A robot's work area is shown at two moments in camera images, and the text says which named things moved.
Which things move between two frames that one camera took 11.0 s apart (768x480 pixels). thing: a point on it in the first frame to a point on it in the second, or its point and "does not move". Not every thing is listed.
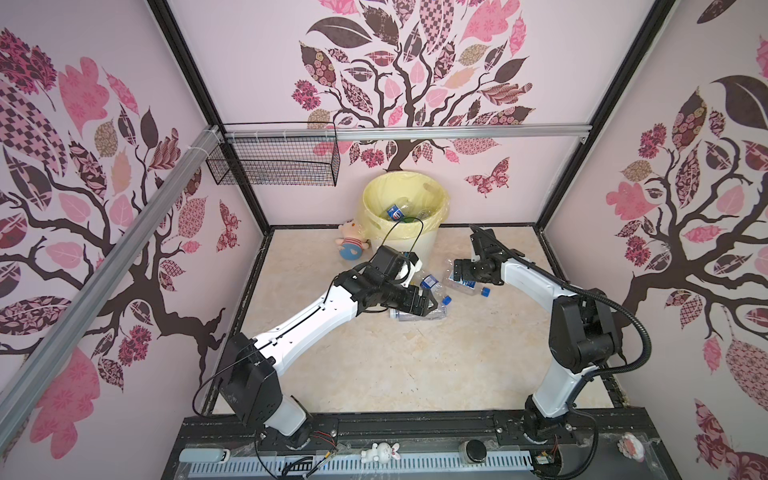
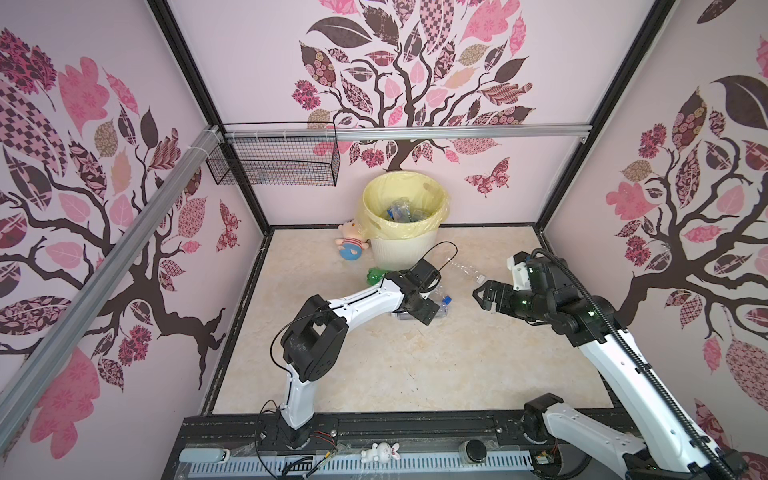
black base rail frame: x=617 y=446 does not move
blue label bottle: x=467 y=287 to x=400 y=210
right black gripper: x=465 y=263 to x=503 y=291
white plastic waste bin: x=425 y=246 does not move
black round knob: x=473 y=451 does not move
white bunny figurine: x=382 y=453 does not move
